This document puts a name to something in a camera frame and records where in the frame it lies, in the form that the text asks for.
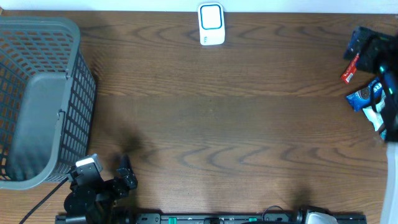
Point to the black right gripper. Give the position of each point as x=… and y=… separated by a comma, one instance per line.
x=378, y=42

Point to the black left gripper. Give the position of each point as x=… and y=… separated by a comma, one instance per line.
x=119, y=190

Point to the red Nescafe coffee stick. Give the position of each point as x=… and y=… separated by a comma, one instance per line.
x=350, y=70

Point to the blue Oreo cookie pack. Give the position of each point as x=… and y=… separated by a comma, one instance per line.
x=366, y=95

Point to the light green snack packet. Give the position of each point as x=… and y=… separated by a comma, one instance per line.
x=375, y=116

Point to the teal mouthwash bottle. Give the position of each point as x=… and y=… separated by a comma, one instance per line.
x=383, y=134

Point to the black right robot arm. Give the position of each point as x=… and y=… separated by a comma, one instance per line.
x=388, y=79

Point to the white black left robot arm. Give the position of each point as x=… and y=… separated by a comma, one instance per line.
x=93, y=200

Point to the grey plastic mesh basket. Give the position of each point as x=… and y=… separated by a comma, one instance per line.
x=47, y=99

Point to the black mounting rail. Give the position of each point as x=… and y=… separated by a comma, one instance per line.
x=155, y=218

